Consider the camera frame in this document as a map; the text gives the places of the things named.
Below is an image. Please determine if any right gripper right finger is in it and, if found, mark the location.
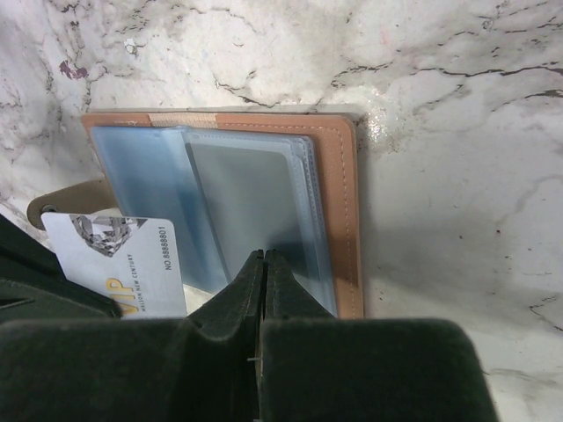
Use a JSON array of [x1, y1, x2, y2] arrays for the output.
[[260, 251, 497, 421]]

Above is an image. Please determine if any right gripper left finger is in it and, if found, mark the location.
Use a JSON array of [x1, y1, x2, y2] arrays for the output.
[[1, 251, 264, 421]]

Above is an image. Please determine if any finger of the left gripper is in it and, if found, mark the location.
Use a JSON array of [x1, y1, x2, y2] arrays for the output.
[[1, 216, 122, 324]]

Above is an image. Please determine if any tan leather card holder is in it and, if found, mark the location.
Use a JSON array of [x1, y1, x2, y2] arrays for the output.
[[27, 112, 364, 318]]

